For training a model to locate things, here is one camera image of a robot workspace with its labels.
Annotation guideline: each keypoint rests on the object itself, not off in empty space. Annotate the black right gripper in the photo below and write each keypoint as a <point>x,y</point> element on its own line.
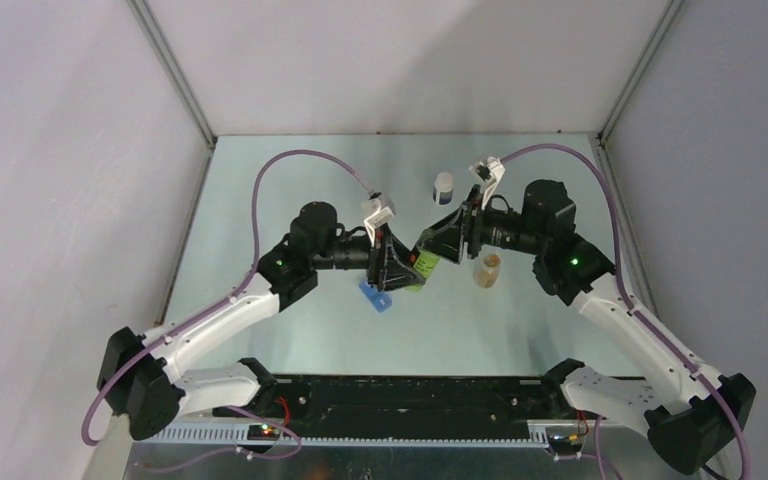
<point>447,237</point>

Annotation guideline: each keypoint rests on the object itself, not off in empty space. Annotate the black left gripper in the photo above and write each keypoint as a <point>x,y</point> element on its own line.
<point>391,262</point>

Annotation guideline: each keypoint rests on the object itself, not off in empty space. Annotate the blue pill organizer box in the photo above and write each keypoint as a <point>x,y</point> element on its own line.
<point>381,301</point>

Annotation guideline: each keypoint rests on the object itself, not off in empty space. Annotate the clear amber pill bottle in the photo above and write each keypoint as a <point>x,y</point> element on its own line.
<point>486,270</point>

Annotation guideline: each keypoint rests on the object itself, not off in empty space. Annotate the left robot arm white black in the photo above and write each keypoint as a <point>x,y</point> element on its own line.
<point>151,378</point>

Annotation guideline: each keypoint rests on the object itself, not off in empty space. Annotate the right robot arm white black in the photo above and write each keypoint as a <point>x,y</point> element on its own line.
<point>688,410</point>

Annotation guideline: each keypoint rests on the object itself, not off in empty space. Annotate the left controller board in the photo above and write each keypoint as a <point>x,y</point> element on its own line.
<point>263,432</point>

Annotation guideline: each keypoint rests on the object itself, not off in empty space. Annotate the controller board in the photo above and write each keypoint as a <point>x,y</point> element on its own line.
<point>263,432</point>
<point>566,446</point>

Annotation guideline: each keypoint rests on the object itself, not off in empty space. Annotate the right controller board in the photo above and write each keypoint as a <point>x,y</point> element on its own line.
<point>566,446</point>

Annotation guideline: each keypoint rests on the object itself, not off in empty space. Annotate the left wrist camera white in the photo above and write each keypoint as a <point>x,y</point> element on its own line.
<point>378,210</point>

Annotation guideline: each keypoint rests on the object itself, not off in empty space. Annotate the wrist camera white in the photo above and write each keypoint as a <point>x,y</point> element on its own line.
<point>490,170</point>
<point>378,210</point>

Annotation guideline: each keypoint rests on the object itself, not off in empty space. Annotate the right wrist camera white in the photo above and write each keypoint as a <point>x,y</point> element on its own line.
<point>490,170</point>

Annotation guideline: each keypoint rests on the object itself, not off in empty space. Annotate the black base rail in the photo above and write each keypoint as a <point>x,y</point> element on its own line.
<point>413,407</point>

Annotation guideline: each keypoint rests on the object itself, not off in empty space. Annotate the grey slotted cable duct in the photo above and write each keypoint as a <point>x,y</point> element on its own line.
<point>234,434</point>

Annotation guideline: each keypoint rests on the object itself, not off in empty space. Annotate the right aluminium frame post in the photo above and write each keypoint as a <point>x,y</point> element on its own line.
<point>645,60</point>

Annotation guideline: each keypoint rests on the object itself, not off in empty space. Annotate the aluminium frame post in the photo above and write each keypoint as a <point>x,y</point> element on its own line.
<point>162,48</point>
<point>645,60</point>

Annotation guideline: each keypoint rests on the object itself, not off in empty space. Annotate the left aluminium frame post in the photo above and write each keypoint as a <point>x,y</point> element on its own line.
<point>162,48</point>

